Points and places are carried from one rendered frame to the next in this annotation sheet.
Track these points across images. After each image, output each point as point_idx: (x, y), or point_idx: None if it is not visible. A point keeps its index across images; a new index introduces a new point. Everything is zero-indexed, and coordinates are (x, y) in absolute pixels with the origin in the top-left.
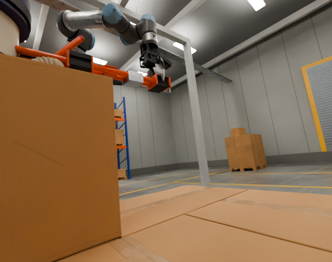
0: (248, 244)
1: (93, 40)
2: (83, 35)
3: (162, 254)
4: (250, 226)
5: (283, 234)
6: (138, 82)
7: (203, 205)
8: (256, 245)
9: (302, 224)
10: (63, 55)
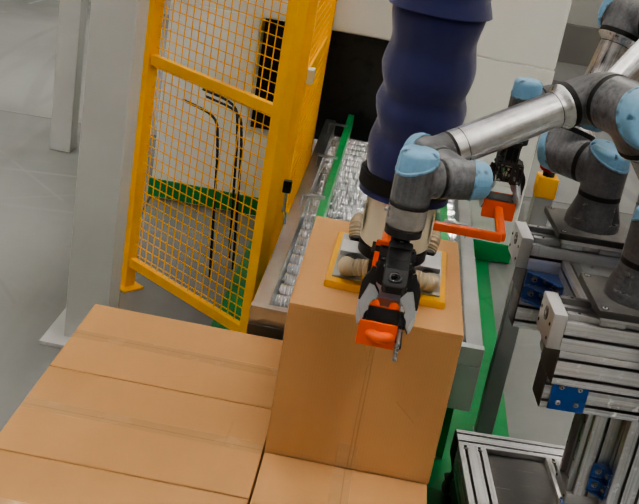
0: (155, 464)
1: (622, 130)
2: (601, 123)
3: (206, 444)
4: (161, 486)
5: (133, 480)
6: None
7: None
8: (149, 465)
9: (119, 498)
10: None
